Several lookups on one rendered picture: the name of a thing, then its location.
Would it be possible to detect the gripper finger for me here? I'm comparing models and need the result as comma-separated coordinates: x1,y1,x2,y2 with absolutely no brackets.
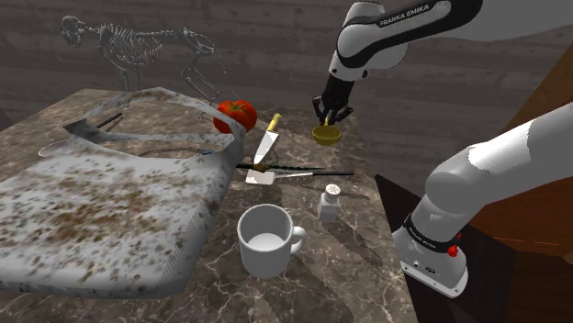
331,105,355,125
312,95,330,126

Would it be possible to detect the small yellow bowl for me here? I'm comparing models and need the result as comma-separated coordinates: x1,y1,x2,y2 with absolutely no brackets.
311,125,343,147

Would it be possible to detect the long dark thin blade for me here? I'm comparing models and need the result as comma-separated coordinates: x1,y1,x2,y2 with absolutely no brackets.
235,161,326,173

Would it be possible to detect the red tomato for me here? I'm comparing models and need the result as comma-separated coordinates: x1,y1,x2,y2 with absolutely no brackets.
212,99,259,135

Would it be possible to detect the white salt shaker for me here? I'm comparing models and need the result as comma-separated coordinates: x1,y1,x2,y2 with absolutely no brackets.
317,183,343,223

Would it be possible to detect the white mug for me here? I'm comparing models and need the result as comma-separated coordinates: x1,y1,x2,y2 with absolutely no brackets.
236,203,309,281

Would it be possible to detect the grey animal skeleton figure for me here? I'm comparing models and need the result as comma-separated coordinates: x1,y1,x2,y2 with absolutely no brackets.
59,15,223,106

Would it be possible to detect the black pen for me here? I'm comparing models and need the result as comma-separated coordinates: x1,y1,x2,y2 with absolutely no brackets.
95,112,124,131

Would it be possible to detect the brown wooden furniture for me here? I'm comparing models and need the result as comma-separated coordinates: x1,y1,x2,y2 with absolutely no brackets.
467,43,573,265

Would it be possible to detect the dark robot stand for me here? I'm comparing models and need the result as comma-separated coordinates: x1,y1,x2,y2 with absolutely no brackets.
374,173,517,323

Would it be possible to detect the white speckled tote bag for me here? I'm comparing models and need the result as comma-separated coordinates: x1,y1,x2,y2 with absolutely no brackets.
0,86,248,300

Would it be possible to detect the white plate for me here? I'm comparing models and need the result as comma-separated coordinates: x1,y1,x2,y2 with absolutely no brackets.
37,138,69,159

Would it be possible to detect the yellow handled kitchen knife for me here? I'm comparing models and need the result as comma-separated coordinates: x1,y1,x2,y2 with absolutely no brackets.
253,113,284,167

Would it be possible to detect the white spatula black handle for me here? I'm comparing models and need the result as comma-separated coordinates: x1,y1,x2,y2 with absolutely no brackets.
244,169,355,186

